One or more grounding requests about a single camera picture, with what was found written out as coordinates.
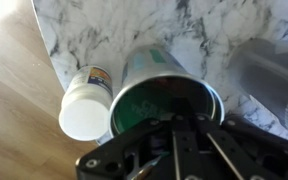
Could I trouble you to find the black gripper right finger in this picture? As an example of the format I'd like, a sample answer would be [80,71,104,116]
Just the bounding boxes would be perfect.
[183,98,288,180]

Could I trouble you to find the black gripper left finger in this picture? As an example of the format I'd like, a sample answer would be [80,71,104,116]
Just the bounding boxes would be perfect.
[75,98,185,180]

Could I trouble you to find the green round lid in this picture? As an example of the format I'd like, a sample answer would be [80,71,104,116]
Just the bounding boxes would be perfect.
[111,83,216,137]

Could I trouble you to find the grey translucent plastic cup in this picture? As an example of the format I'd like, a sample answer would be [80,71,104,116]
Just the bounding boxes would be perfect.
[228,37,288,146]

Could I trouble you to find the white pill bottle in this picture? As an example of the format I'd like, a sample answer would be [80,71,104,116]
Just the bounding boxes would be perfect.
[57,65,115,142]

